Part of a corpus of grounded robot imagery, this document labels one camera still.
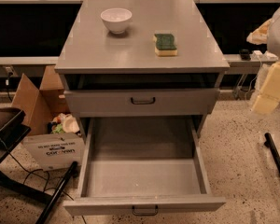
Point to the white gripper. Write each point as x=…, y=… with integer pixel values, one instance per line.
x=279, y=34

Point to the green yellow sponge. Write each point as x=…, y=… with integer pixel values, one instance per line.
x=165, y=45

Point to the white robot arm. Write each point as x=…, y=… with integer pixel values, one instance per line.
x=268, y=33

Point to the closed grey top drawer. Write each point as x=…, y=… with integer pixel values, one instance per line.
x=116, y=103

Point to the open grey middle drawer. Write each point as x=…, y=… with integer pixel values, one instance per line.
x=142, y=162

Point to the grey drawer cabinet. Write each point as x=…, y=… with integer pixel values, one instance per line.
x=95, y=59

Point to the white power strip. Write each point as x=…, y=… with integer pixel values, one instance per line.
x=257, y=54

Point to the black adapter on ledge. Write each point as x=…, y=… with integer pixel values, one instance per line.
x=245, y=54

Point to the black pole right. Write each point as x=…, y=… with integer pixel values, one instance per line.
x=269, y=143

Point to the white ceramic bowl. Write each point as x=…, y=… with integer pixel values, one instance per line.
x=116, y=20

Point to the toys in cardboard box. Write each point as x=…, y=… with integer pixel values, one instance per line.
x=63, y=123

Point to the open cardboard box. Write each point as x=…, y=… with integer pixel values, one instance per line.
x=51, y=151

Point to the black top drawer handle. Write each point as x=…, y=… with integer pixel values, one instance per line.
x=149, y=101

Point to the black drawer handle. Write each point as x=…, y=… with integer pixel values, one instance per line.
x=145, y=212
x=149, y=101

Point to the black middle drawer handle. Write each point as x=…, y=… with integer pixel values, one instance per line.
x=145, y=212

